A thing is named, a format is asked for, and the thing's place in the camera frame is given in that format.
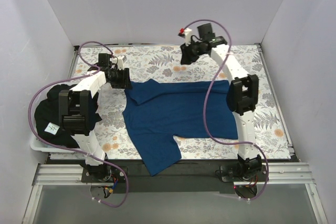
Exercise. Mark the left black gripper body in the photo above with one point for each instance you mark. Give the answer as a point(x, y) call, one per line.
point(124, 79)

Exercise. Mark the aluminium frame rail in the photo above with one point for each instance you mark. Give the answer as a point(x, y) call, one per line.
point(75, 175)

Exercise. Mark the black t shirt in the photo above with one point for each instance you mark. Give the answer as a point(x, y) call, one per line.
point(50, 113)

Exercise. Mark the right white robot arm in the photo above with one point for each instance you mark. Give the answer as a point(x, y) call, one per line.
point(242, 96)

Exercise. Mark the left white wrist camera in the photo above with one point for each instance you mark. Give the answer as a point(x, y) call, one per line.
point(119, 61)

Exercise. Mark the white plastic basket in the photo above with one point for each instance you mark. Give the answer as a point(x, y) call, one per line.
point(37, 145)

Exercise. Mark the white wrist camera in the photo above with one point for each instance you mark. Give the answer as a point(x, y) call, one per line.
point(186, 33)
point(119, 61)

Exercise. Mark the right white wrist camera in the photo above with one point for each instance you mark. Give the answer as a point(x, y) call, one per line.
point(186, 33)

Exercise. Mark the blue t shirt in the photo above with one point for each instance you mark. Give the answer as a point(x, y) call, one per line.
point(157, 112)

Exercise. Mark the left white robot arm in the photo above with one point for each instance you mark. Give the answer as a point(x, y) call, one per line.
point(95, 155)

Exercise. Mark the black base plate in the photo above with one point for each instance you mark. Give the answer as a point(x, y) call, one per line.
point(189, 176)

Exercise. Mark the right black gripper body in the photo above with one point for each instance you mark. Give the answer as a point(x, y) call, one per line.
point(185, 54)

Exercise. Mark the white paper label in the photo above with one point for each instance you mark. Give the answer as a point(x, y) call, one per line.
point(52, 128)

